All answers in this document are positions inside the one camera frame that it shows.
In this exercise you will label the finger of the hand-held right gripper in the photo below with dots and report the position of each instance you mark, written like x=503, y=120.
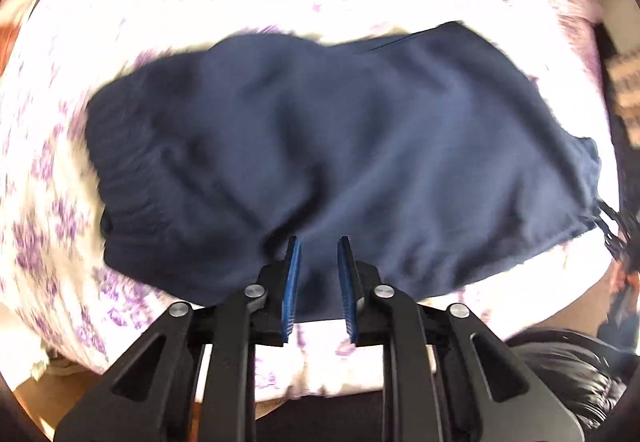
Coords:
x=611, y=222

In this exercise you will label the navy blue pants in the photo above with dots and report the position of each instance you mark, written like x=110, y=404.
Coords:
x=320, y=161

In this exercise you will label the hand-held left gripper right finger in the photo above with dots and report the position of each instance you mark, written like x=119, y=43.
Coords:
x=346, y=287

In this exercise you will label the white purple floral bedsheet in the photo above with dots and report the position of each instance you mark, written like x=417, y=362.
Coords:
x=125, y=21

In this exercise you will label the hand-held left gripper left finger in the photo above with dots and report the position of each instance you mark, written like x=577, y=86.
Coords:
x=293, y=287

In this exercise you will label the black puffer jacket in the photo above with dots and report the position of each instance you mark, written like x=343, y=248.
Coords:
x=570, y=372

